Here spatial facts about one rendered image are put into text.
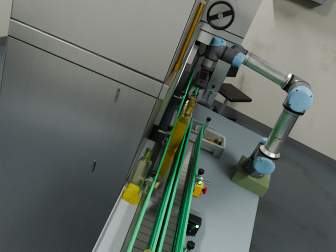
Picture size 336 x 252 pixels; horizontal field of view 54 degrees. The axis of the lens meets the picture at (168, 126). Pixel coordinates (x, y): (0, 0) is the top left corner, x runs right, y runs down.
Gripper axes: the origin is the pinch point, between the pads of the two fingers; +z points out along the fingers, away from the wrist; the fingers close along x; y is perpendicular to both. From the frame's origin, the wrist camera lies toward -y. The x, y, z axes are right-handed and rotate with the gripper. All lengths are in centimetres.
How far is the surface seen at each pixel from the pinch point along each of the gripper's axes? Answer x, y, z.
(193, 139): -11.0, 9.2, 27.3
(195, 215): -21, -51, 32
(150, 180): 5, -58, 18
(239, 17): -12, 103, -37
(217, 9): 6, 103, -37
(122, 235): 7, -83, 27
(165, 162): 0.8, -27.5, 27.2
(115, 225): 11, -80, 27
